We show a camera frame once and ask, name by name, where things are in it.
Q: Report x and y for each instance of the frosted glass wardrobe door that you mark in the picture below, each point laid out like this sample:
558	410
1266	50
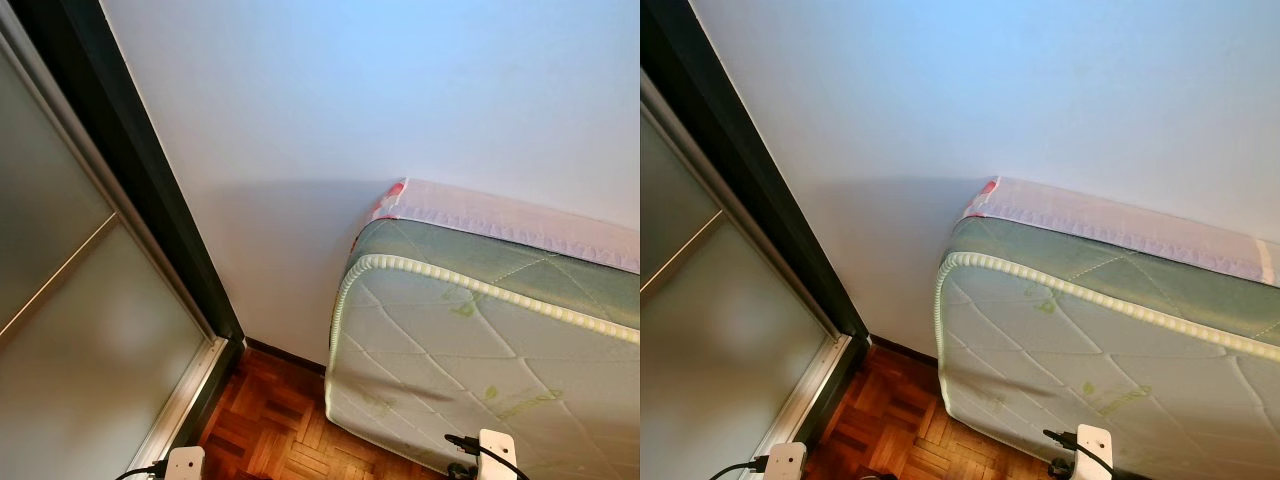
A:
720	330
60	300

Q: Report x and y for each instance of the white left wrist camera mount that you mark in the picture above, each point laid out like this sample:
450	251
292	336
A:
185	465
785	463

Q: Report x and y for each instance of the dark wooden baseboard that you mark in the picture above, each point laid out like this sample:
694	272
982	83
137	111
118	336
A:
900	350
285	356

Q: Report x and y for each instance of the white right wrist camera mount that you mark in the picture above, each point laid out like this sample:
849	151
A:
497	455
1092	450

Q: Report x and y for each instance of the black wardrobe frame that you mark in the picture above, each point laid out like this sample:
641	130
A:
135	150
735	150

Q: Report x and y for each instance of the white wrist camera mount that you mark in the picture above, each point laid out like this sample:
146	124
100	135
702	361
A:
185	465
1092	450
497	455
785	463

